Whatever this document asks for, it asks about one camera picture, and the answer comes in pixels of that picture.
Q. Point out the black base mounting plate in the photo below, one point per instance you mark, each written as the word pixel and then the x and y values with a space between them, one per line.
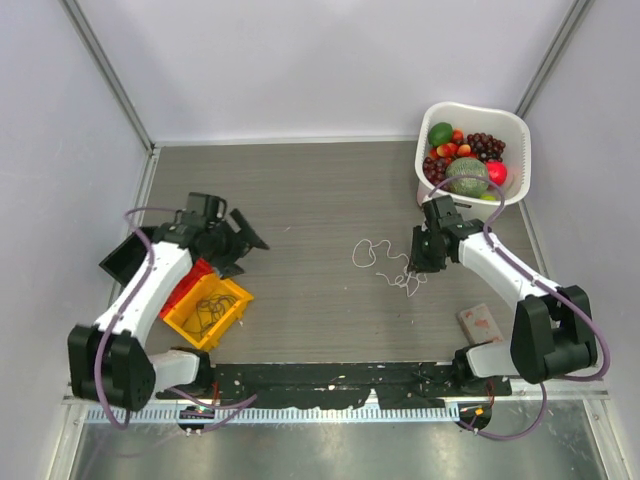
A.
pixel 338 386

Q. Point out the black plastic bin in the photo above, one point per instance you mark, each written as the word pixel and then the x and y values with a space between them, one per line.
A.
pixel 122 263

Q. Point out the white slotted cable duct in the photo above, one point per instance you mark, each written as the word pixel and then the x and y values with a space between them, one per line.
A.
pixel 180 413

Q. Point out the yellow plastic bin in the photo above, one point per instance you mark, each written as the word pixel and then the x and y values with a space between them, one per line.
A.
pixel 205 314

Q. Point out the stained grey sponge block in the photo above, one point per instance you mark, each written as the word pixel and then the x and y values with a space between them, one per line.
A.
pixel 479 326

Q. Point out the green lime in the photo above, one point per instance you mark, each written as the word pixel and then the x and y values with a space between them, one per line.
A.
pixel 439 134

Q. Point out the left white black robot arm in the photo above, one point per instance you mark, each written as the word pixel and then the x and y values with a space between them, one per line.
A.
pixel 107 359

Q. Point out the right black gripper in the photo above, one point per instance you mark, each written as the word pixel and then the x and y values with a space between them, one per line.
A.
pixel 418 262

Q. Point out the green netted melon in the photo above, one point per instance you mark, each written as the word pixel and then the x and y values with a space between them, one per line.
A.
pixel 468 177

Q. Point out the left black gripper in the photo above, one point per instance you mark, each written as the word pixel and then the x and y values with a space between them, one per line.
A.
pixel 240 247

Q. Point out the dark red grape bunch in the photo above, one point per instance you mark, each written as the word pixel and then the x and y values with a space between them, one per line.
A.
pixel 486 147

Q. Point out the white plastic basket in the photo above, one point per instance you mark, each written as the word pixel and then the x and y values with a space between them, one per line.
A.
pixel 517 156

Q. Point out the dark grape cluster left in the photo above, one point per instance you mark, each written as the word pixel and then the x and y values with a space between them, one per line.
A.
pixel 434 169

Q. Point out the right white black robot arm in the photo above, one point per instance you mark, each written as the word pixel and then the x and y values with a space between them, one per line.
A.
pixel 552 335

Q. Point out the red plastic bin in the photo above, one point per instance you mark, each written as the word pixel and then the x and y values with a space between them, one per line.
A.
pixel 200 268

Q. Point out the red pink apple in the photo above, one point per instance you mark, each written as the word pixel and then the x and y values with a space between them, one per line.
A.
pixel 498 172

